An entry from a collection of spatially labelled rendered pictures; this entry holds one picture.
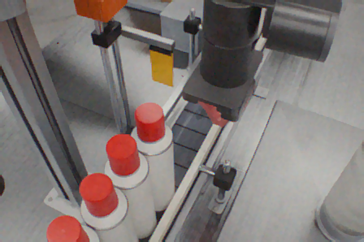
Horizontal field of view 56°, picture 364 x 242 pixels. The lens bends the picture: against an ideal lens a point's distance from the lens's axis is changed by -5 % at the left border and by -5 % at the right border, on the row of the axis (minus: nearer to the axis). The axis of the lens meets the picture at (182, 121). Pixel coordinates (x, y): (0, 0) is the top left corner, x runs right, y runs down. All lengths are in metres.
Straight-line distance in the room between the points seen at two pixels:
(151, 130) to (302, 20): 0.19
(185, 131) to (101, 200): 0.32
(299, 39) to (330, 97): 0.50
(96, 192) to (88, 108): 0.43
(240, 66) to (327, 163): 0.32
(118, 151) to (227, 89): 0.13
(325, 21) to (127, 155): 0.23
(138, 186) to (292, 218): 0.27
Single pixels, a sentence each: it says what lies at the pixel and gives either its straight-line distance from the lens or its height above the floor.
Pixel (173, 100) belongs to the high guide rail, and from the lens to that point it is 0.58.
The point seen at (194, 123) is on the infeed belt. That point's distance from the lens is 0.65.
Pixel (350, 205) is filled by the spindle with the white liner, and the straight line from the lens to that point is 0.50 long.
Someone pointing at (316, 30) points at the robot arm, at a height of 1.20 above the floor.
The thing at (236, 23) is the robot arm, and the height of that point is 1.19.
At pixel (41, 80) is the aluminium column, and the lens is 0.43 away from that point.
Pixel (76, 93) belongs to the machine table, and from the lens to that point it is 0.80.
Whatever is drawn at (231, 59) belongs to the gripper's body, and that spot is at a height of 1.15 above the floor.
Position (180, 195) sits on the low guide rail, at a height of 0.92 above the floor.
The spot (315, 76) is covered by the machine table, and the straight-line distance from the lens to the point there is 0.87.
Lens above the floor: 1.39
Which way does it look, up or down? 51 degrees down
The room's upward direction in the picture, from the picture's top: straight up
